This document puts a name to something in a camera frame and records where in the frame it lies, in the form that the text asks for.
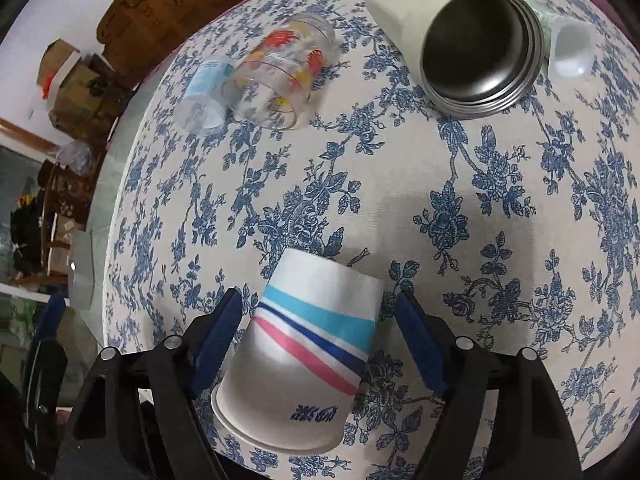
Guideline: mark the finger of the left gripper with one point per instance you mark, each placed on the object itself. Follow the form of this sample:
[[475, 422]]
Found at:
[[50, 318]]

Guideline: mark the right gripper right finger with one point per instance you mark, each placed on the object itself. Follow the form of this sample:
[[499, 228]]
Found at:
[[530, 437]]

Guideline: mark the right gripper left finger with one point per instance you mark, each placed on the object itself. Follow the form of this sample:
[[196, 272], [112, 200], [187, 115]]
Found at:
[[135, 418]]

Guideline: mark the striped white paper cup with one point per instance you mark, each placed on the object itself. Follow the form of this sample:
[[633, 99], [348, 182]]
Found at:
[[293, 379]]

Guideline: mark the small blue plastic cup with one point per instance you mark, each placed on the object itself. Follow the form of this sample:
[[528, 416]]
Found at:
[[202, 110]]

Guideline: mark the floral clear glass cup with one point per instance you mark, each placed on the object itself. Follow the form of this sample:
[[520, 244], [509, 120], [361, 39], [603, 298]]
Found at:
[[271, 87]]

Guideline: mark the translucent green square cup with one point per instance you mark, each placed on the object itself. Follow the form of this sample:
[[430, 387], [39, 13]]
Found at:
[[569, 44]]

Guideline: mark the wooden side chair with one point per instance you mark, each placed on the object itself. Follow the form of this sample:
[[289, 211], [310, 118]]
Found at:
[[66, 202]]

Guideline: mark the clear plastic bag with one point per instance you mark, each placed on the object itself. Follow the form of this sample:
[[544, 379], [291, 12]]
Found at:
[[77, 156]]

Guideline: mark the stacked cardboard boxes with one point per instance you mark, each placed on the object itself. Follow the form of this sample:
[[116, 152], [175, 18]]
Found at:
[[82, 95]]

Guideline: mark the blue floral tablecloth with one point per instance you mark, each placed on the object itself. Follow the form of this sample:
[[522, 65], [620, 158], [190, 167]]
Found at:
[[520, 229]]

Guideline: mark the carved wooden sofa bench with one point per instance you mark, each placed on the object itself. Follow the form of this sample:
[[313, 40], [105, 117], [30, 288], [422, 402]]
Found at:
[[137, 35]]

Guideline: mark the cream steel tumbler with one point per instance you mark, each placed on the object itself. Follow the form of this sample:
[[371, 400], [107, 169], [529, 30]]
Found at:
[[472, 58]]

